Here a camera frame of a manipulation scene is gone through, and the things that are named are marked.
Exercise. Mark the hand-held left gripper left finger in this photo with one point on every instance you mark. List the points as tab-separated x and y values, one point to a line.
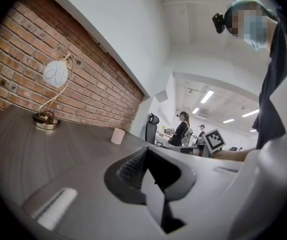
96	204

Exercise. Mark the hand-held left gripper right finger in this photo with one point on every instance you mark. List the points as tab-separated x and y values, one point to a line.
208	196

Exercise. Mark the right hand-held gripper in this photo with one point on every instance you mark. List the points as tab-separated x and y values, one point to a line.
214	141

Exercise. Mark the small white round object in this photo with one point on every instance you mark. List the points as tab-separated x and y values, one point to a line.
118	136

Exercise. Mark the person's right forearm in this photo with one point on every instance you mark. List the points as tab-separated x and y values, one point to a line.
233	155

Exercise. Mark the ceiling light strip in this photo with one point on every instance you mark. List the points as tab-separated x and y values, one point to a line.
250	113
207	96
228	121
195	110

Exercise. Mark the black office chair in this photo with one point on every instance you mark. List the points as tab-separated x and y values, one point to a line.
151	131

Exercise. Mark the person's black shirt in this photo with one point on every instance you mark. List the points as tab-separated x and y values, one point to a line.
273	84

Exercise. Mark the blue face mask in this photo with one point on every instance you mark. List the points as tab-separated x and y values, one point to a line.
256	34

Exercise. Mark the gold lamp with white globe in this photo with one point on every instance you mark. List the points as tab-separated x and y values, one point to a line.
55	74

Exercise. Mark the black head-worn camera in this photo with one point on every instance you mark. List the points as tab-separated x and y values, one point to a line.
219	22

